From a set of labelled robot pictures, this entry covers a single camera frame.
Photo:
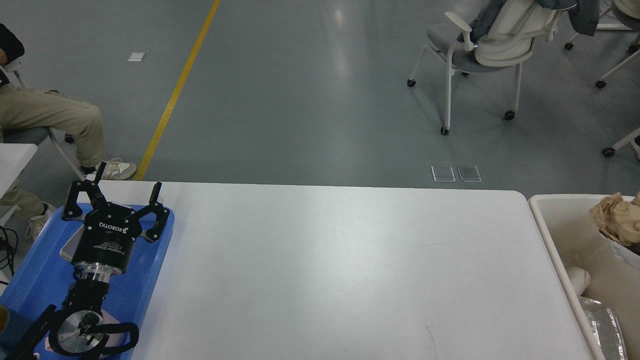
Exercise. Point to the white side table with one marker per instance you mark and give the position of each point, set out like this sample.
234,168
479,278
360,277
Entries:
13,159

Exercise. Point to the white grey office chair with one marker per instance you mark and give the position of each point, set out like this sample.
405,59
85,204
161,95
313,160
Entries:
509,41

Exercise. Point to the white chair base right edge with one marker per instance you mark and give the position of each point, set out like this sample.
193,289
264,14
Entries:
628,139

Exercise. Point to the right floor outlet plate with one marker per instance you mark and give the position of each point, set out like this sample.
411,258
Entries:
469,173

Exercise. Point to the floor outlet plate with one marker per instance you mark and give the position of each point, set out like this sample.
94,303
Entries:
469,173
443,174

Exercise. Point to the grey chair of person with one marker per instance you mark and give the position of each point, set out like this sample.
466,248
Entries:
35,135

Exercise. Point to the brown paper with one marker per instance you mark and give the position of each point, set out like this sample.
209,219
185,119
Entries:
618,219

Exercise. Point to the white chair far right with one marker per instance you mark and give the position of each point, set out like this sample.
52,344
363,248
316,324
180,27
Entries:
626,13

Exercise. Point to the pink mug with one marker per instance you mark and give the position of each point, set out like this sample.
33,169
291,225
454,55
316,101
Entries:
90,335

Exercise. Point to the beige plastic bin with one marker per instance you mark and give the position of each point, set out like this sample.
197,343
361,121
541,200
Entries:
572,239

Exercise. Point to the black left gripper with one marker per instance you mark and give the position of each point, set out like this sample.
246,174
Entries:
107,240

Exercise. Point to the left floor outlet plate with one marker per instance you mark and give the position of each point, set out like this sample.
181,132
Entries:
443,174

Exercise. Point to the seated person in khaki trousers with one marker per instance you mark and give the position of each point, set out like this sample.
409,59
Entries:
22,109

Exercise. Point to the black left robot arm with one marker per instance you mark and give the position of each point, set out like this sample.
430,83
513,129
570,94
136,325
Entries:
83,197

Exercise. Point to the aluminium foil tray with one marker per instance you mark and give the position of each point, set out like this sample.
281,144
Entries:
625,255

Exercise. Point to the square stainless steel tray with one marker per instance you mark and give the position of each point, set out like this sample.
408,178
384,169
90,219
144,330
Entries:
68,250

